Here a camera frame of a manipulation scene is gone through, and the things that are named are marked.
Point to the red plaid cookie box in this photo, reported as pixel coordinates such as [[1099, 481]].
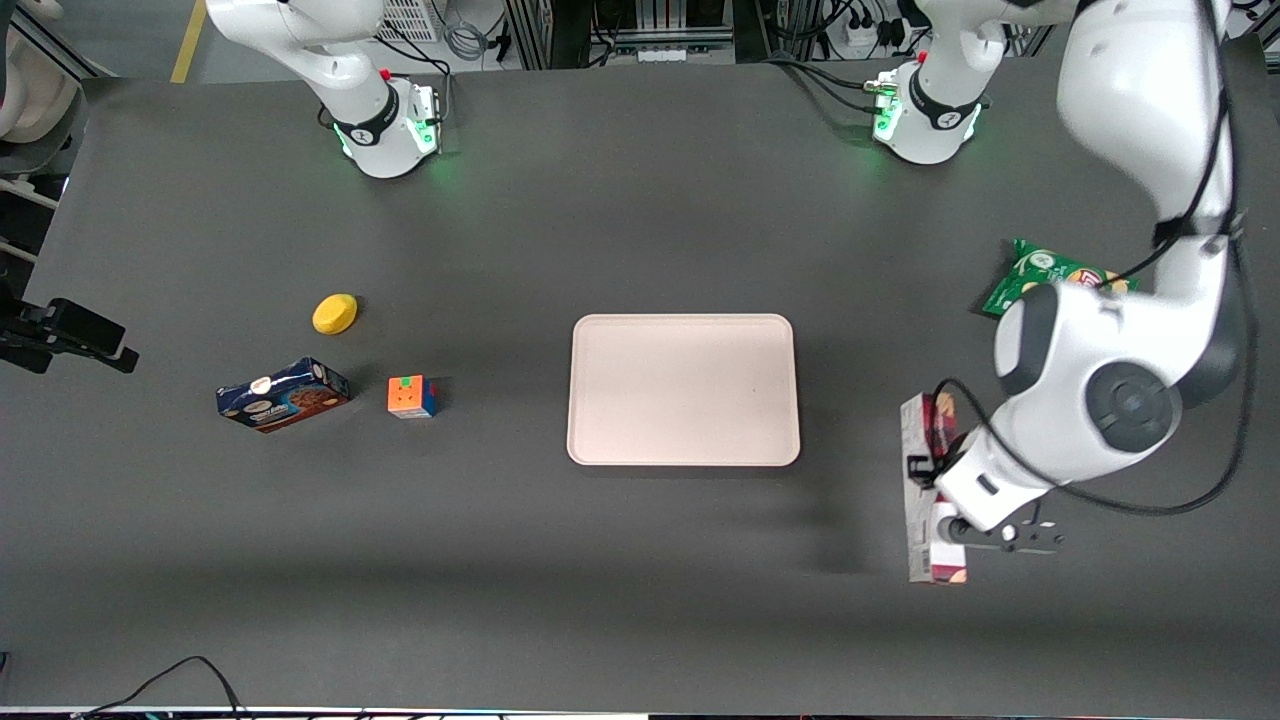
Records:
[[920, 430]]

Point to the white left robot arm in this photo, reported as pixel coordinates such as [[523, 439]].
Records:
[[1130, 100]]

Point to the green chips bag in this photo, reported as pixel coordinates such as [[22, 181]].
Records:
[[1040, 268]]

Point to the pale pink plastic tray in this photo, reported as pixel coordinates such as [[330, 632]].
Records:
[[684, 390]]

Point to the white rounded chair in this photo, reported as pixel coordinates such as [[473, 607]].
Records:
[[40, 90]]

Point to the blue cookie box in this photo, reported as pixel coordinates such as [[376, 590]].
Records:
[[285, 395]]

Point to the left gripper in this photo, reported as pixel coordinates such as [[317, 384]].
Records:
[[919, 468]]

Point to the yellow round lid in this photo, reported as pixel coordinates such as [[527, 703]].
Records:
[[335, 313]]

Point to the colourful puzzle cube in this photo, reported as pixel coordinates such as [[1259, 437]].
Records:
[[412, 397]]

